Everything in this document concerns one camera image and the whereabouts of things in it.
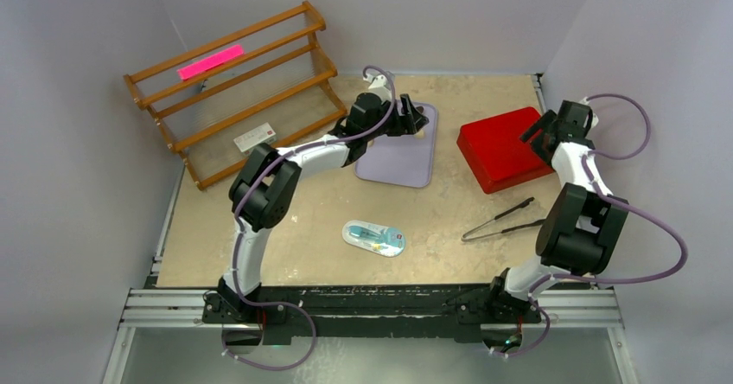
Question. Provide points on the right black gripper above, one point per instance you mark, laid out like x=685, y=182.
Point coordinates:
x=544, y=121

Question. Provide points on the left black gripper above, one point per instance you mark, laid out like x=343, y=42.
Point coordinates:
x=404, y=125

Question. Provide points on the red box lid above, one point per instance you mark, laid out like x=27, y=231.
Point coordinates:
x=495, y=154

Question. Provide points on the metal tongs with black tips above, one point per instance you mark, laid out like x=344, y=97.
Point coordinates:
x=511, y=220

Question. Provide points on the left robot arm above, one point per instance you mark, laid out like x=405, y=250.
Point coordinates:
x=263, y=190

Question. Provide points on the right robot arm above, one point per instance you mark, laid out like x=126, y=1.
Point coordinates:
x=580, y=232

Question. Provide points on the lavender plastic tray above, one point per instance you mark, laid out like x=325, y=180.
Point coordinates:
x=404, y=161

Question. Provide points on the blue correction tape package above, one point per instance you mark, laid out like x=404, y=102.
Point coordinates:
x=383, y=240

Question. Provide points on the wooden tiered shelf rack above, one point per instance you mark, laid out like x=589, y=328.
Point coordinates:
x=284, y=79

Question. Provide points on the small white stationery box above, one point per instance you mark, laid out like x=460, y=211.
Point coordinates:
x=247, y=141

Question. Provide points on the pink sticky note strip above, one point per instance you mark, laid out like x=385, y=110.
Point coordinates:
x=210, y=62

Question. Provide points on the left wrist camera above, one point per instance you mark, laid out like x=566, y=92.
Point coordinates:
x=380, y=84

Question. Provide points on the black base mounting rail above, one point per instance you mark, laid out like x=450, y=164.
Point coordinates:
x=465, y=313

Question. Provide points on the aluminium frame rail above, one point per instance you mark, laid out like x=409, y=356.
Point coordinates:
x=182, y=308

